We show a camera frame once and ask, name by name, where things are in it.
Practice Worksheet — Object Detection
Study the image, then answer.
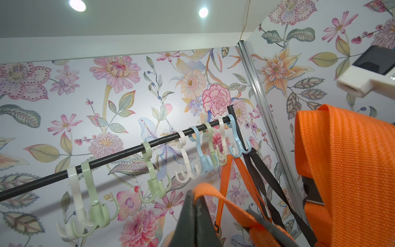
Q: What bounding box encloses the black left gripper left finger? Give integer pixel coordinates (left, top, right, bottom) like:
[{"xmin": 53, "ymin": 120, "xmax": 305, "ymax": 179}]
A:
[{"xmin": 169, "ymin": 190, "xmax": 222, "ymax": 247}]

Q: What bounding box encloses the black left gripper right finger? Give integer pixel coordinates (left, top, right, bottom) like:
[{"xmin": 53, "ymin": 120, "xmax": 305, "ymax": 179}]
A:
[{"xmin": 247, "ymin": 210, "xmax": 298, "ymax": 247}]

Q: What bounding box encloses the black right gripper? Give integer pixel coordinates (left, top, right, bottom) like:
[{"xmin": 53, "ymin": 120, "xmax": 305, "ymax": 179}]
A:
[{"xmin": 302, "ymin": 177, "xmax": 324, "ymax": 205}]

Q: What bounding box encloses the rust orange crescent bag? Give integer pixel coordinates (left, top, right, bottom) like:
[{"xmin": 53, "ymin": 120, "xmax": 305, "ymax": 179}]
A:
[{"xmin": 192, "ymin": 104, "xmax": 395, "ymax": 247}]

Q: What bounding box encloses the green hook middle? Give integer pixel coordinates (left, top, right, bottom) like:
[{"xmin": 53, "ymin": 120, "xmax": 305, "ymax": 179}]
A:
[{"xmin": 138, "ymin": 142, "xmax": 171, "ymax": 203}]

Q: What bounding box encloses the green hook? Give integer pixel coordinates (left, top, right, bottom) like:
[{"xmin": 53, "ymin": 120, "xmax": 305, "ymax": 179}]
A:
[
  {"xmin": 138, "ymin": 142, "xmax": 171, "ymax": 203},
  {"xmin": 203, "ymin": 122, "xmax": 227, "ymax": 169},
  {"xmin": 71, "ymin": 162, "xmax": 120, "ymax": 238}
]

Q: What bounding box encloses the blue hook middle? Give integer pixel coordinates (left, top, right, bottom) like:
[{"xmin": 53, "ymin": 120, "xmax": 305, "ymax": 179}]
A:
[{"xmin": 188, "ymin": 126, "xmax": 220, "ymax": 177}]

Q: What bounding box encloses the blue hook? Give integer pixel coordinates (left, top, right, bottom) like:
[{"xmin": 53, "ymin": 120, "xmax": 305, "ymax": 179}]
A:
[
  {"xmin": 188, "ymin": 126, "xmax": 220, "ymax": 177},
  {"xmin": 227, "ymin": 114, "xmax": 252, "ymax": 158}
]

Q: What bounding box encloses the blue hook far right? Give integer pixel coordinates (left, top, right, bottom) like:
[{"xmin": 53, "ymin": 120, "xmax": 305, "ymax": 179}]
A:
[{"xmin": 227, "ymin": 114, "xmax": 252, "ymax": 158}]

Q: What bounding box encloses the white hook middle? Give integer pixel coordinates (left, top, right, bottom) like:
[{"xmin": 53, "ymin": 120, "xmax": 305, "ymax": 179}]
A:
[{"xmin": 175, "ymin": 131, "xmax": 201, "ymax": 184}]

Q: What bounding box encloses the green hook right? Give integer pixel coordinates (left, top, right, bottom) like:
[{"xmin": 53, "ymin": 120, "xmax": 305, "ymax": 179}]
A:
[{"xmin": 203, "ymin": 122, "xmax": 227, "ymax": 169}]

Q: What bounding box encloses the white hook right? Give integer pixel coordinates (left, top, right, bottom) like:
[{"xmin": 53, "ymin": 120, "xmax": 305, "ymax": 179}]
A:
[{"xmin": 217, "ymin": 118, "xmax": 229, "ymax": 166}]

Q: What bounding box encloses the black metal clothes rack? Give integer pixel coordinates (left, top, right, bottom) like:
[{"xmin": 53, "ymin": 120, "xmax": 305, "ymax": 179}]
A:
[{"xmin": 1, "ymin": 105, "xmax": 237, "ymax": 202}]

